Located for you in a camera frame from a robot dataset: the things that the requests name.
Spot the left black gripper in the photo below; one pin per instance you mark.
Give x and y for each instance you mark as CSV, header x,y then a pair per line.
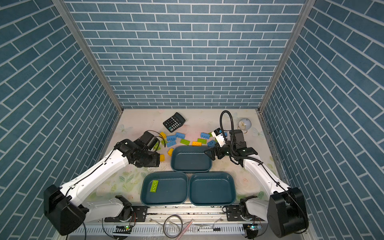
x,y
156,162

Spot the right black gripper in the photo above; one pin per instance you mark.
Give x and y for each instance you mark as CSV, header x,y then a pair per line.
x,y
213,155

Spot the yellow square lego brick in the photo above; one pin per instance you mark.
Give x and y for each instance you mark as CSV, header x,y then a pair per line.
x,y
162,157

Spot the small yellow lego brick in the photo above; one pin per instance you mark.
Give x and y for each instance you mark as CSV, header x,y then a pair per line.
x,y
170,152

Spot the green lego plate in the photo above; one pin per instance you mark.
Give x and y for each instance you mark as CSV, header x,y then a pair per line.
x,y
154,186

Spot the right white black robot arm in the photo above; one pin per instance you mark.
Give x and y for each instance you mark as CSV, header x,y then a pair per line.
x,y
285,211

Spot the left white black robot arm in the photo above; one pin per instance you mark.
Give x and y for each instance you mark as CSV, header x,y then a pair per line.
x,y
65,206

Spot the blue sloped lego brick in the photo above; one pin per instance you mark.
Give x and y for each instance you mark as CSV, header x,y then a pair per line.
x,y
211,143

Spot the green lego brick right center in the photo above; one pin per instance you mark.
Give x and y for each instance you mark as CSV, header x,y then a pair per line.
x,y
203,141

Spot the top teal plastic bin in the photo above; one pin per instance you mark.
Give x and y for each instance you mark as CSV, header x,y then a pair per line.
x,y
191,159

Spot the blue lego brick top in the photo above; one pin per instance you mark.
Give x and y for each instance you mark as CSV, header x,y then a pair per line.
x,y
180,136

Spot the bottom right teal bin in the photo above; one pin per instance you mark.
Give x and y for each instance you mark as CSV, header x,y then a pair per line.
x,y
212,189

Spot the bottom left teal bin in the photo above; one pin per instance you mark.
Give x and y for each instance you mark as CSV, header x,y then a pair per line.
x,y
173,189

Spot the black desk calculator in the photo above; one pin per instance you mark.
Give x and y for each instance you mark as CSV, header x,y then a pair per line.
x,y
174,122

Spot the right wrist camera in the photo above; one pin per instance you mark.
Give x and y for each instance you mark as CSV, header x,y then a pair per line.
x,y
219,136

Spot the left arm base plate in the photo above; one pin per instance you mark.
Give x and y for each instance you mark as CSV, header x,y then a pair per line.
x,y
134,214

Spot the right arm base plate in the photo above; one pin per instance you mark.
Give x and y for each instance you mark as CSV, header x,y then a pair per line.
x,y
234,214

